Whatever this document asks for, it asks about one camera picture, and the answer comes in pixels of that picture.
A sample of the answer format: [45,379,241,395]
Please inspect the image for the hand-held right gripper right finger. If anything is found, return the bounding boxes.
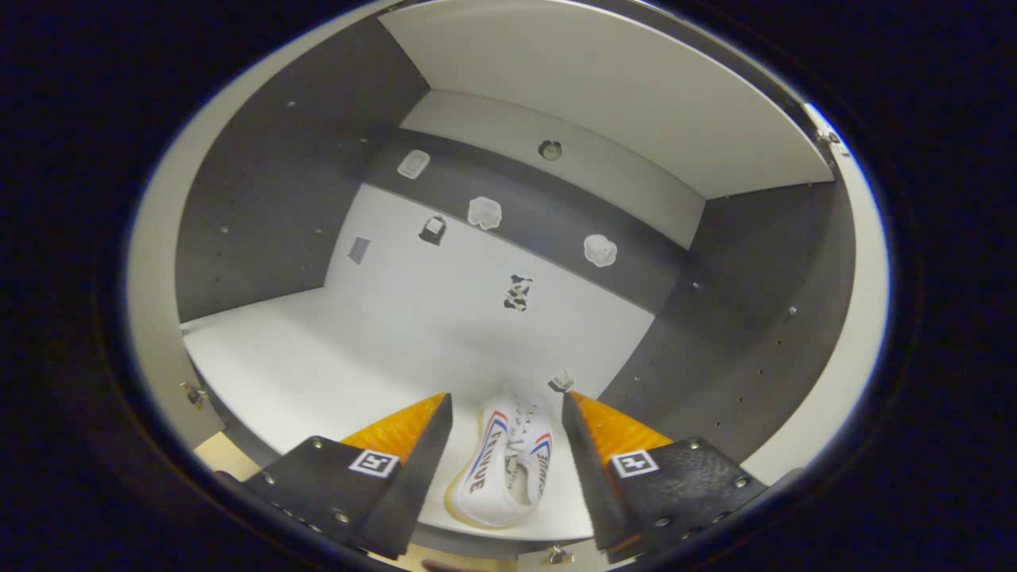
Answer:
[561,391,771,565]

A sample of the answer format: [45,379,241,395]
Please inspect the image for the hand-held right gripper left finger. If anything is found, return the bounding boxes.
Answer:
[242,392,454,561]

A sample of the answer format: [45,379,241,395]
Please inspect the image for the white canvas shoe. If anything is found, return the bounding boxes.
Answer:
[445,385,555,529]

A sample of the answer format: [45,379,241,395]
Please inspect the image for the white and grey shoe cabinet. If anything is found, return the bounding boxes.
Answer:
[127,0,891,569]

